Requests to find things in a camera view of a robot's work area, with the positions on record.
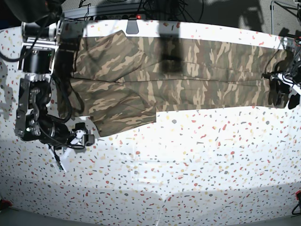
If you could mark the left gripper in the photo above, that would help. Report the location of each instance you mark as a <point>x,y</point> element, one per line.
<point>282,91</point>

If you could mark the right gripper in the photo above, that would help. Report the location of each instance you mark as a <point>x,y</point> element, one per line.
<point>63,141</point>

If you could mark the camouflage T-shirt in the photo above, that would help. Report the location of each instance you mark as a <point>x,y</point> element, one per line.
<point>122,82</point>

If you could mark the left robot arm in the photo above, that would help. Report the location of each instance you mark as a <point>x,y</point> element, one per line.
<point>293,68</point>

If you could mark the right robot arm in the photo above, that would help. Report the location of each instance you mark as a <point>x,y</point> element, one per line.
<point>42,25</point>

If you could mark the red clamp left corner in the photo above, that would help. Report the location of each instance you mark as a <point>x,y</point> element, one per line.
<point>4,204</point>

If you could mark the black power strip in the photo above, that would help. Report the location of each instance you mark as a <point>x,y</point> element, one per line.
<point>120,17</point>

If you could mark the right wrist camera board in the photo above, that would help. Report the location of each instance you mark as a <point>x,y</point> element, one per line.
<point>59,164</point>

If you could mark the white metal stand frame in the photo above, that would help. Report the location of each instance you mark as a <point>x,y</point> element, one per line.
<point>284,18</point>

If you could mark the grey metal camera-stand base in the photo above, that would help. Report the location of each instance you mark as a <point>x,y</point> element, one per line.
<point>132,27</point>

